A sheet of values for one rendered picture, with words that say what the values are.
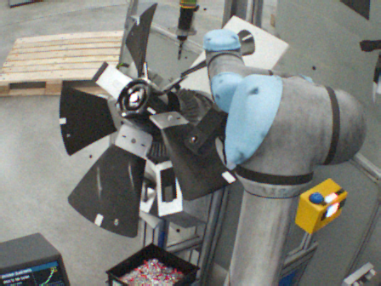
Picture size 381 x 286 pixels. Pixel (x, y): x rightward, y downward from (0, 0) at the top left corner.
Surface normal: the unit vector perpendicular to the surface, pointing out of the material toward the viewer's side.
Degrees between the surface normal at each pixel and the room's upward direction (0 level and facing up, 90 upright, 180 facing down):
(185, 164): 16
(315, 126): 66
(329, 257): 90
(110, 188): 50
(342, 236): 90
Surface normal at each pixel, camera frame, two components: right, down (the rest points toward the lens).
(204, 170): 0.05, -0.71
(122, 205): 0.14, -0.21
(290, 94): 0.15, -0.54
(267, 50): -0.52, -0.37
